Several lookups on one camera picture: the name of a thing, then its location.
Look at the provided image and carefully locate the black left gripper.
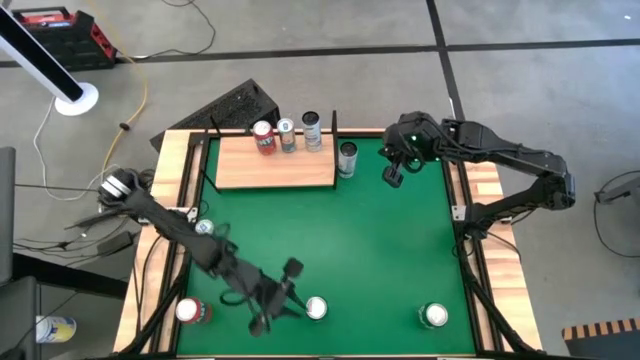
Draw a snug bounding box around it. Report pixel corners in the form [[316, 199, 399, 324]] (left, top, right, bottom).
[[218, 256, 308, 340]]

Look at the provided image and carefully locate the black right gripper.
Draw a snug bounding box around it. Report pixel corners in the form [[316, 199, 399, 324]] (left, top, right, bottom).
[[382, 110, 446, 190]]

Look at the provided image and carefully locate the green Sprite can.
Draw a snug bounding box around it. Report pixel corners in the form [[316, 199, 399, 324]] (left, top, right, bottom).
[[304, 295, 330, 321], [417, 301, 450, 330]]

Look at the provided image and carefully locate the green table mat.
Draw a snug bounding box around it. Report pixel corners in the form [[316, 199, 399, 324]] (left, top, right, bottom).
[[177, 135, 476, 356]]

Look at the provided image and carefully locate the black power adapter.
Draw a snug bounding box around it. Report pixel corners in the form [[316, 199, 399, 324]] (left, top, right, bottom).
[[97, 230, 136, 257]]

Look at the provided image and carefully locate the black computer case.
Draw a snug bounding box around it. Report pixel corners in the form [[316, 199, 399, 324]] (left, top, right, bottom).
[[149, 78, 281, 151]]

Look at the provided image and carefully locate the white wipes canister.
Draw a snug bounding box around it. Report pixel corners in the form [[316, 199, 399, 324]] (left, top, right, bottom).
[[35, 314, 78, 345]]

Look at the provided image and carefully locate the black yellow striped block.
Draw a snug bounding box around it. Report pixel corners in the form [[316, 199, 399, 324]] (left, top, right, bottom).
[[562, 317, 640, 360]]

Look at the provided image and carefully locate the white floor stand pole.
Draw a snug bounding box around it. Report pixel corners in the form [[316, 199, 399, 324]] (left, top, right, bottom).
[[0, 4, 100, 117]]

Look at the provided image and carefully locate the dark furniture panel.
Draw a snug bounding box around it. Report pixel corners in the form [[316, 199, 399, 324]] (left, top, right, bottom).
[[0, 146, 17, 287]]

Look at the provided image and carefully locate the red and black toolbox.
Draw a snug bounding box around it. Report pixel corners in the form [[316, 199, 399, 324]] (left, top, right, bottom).
[[12, 5, 119, 72]]

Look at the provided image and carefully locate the wooden shelf with black frame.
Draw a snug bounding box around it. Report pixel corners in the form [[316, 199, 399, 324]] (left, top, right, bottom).
[[201, 109, 340, 194]]

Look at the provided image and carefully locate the black cable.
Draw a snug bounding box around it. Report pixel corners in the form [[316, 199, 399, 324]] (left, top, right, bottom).
[[593, 169, 640, 259], [117, 0, 217, 64]]

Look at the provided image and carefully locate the yellow cable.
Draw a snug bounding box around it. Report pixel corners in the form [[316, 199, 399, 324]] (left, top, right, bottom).
[[84, 0, 150, 184]]

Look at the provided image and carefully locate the white cable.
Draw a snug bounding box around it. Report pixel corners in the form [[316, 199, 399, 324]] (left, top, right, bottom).
[[32, 97, 124, 202]]

